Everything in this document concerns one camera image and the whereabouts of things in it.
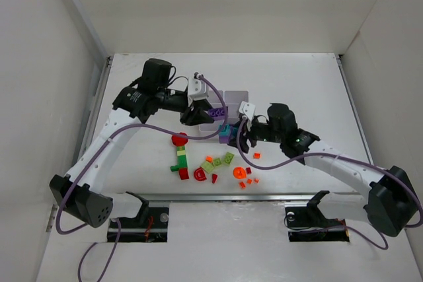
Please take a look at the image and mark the purple lego brick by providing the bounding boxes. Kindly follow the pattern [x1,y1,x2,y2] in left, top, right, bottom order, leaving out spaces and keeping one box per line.
[208,107,228,121]

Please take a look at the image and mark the green and red duplo stack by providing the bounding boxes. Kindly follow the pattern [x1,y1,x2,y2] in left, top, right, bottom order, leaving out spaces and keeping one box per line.
[170,146,189,180]

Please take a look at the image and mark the teal and purple lego stack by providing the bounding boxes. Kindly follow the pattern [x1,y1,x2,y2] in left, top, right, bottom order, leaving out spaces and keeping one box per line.
[218,124,238,144]

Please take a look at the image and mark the red arch duplo brick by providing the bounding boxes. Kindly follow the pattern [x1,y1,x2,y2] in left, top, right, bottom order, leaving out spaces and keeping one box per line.
[171,133,188,147]

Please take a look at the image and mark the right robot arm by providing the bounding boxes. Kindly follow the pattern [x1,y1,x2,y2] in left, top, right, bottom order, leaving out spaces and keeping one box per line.
[229,102,422,237]

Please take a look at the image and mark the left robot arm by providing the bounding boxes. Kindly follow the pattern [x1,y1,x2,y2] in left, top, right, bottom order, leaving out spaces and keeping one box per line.
[49,58,215,234]

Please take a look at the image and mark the light green square lego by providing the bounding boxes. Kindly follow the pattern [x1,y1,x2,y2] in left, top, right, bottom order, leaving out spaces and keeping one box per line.
[222,152,235,166]

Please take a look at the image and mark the orange round lego piece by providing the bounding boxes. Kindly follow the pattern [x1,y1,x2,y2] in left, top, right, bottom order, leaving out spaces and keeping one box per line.
[233,166,247,180]

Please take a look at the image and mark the right clear divided container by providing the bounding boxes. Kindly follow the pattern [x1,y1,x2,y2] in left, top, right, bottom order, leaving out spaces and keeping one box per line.
[223,90,249,125]

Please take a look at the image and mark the light green curved lego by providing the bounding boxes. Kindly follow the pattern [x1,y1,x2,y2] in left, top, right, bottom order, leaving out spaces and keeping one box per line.
[200,160,215,174]

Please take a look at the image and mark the red slope lego piece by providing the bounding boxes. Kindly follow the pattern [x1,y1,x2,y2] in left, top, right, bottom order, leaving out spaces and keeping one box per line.
[211,174,218,184]

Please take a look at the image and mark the red horseshoe lego piece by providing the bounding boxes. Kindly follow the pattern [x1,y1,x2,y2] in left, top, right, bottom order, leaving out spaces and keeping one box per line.
[194,167,207,182]

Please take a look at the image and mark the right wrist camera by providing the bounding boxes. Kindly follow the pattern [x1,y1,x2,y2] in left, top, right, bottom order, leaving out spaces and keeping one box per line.
[238,101,256,123]

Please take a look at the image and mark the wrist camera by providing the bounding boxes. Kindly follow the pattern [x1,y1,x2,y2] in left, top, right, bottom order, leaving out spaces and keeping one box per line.
[238,101,256,123]
[187,72,208,106]

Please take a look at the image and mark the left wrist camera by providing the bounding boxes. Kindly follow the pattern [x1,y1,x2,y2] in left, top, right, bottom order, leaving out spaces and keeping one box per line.
[187,72,208,106]

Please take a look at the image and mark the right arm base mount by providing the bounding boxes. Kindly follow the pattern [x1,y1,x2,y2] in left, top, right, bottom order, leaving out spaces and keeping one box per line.
[284,191,350,242]

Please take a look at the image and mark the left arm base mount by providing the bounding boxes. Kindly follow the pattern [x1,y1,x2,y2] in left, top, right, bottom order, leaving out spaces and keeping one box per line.
[106,192,169,243]

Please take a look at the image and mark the metal table rail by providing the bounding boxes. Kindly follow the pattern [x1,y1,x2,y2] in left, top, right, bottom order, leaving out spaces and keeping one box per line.
[98,192,364,202]

